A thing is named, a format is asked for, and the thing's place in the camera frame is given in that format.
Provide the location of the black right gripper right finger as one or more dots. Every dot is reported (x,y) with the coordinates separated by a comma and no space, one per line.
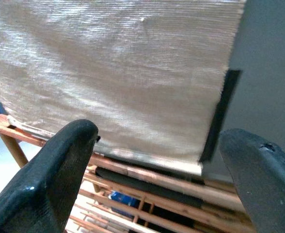
(266,184)

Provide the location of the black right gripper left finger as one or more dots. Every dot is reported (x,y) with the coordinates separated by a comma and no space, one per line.
(36,184)

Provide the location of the small stainless steel fridge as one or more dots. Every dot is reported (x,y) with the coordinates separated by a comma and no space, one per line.
(226,109)

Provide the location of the blue package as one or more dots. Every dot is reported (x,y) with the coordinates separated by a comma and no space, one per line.
(123,199)

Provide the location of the wooden wine rack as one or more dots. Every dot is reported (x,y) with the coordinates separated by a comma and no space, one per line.
(157,177)

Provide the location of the beige ribbed cloth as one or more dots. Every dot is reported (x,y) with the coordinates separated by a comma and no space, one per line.
(108,72)

